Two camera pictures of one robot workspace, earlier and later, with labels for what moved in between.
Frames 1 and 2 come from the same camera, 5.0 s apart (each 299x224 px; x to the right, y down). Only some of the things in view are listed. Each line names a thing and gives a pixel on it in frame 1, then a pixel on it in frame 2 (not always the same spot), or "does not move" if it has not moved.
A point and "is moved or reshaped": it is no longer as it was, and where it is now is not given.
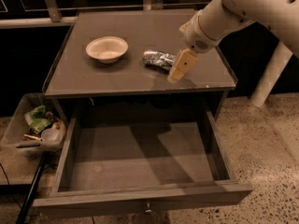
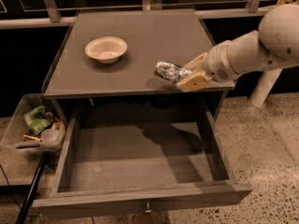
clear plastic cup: x=49 y=135 does not move
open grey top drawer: x=121 y=162 does not move
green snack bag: x=36 y=119 does not move
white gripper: x=195 y=35 to x=217 y=63
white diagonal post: x=271 y=76 does not move
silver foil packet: x=159 y=59 is moved or reshaped
